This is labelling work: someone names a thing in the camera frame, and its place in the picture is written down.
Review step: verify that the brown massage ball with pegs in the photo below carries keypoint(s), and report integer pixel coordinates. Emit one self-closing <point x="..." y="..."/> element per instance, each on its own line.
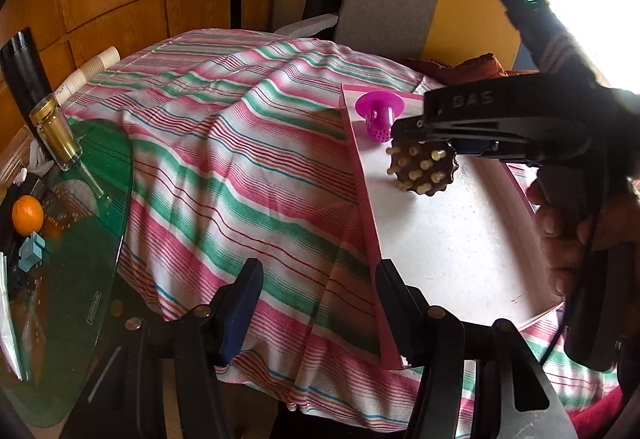
<point x="425" y="169"/>

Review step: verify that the magenta plastic strainer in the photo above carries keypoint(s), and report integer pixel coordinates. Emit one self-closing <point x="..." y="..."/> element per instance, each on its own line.
<point x="372" y="106"/>

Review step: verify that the stack of paper cups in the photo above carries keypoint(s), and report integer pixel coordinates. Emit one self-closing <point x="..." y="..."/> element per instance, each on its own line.
<point x="87" y="74"/>

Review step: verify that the green glass table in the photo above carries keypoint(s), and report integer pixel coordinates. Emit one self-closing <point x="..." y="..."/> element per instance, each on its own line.
<point x="85" y="219"/>

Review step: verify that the white foam piece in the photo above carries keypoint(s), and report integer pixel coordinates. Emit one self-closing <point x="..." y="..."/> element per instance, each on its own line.
<point x="310" y="25"/>

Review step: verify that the pink-rimmed white tray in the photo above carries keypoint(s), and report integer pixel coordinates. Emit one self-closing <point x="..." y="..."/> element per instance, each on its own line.
<point x="450" y="244"/>

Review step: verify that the small light blue box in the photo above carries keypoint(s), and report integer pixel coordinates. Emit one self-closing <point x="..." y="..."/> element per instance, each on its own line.
<point x="31" y="253"/>

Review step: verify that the striped pink green blanket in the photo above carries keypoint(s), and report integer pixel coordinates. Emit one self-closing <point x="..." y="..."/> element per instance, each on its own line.
<point x="225" y="144"/>

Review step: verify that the orange fruit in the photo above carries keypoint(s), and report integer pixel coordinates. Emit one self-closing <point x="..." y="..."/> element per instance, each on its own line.
<point x="27" y="215"/>

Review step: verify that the grey yellow blue headboard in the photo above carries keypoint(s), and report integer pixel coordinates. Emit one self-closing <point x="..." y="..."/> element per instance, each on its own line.
<point x="390" y="4"/>

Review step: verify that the window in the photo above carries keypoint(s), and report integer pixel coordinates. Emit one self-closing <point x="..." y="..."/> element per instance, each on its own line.
<point x="600" y="9"/>

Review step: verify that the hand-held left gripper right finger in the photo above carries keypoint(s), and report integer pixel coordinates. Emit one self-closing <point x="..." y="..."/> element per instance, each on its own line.
<point x="395" y="314"/>

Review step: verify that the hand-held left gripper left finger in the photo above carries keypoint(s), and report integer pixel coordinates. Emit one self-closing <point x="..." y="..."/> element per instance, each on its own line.
<point x="239" y="319"/>

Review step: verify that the person's right hand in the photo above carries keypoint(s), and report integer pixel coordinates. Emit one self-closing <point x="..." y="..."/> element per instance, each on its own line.
<point x="557" y="239"/>

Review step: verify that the gold-lidded glass jar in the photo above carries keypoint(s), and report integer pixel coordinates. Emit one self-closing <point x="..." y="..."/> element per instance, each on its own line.
<point x="55" y="139"/>

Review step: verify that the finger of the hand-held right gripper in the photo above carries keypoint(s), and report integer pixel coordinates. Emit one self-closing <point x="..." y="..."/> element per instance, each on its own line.
<point x="500" y="134"/>

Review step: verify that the brown padded jacket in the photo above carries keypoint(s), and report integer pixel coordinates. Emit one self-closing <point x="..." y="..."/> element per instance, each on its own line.
<point x="475" y="66"/>

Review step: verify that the red cloth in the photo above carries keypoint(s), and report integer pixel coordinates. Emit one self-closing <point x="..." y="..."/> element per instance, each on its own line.
<point x="595" y="411"/>

